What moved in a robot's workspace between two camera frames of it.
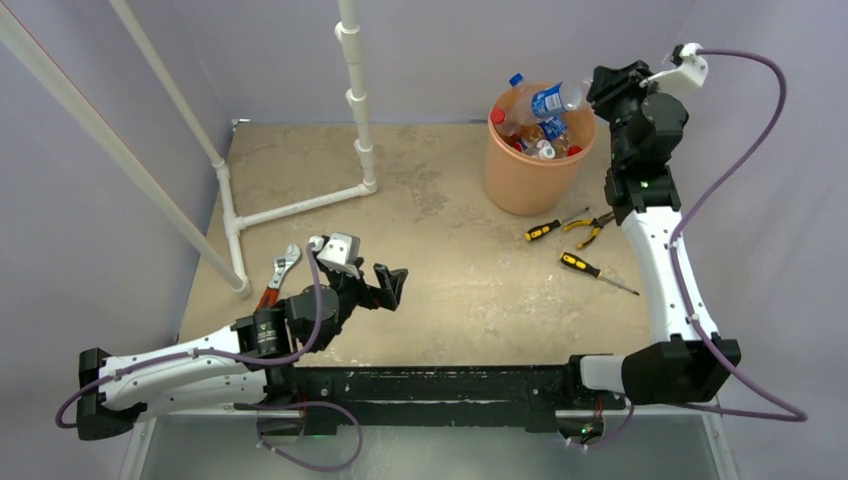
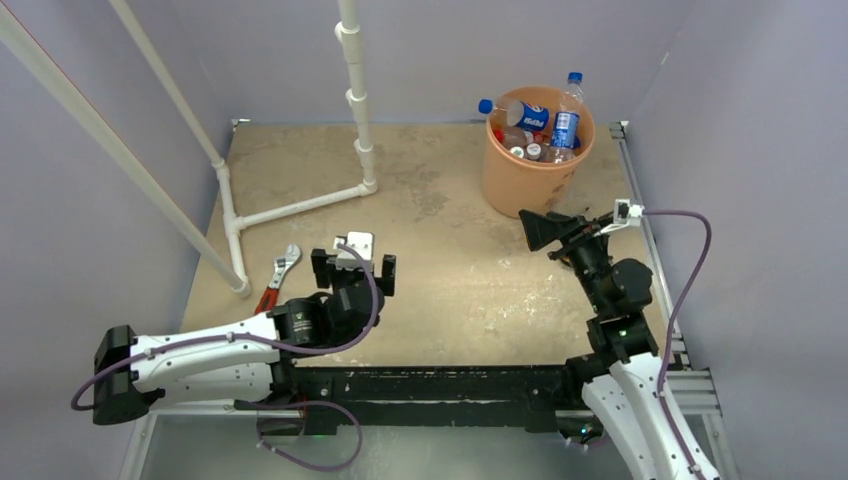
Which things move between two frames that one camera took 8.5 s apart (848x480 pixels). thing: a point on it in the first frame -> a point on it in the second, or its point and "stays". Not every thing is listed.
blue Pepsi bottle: [547, 100] -> [519, 114]
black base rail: [436, 395] stays
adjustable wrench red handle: [281, 267] stays
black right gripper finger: [602, 95] -> [542, 230]
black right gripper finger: [607, 79] -> [599, 222]
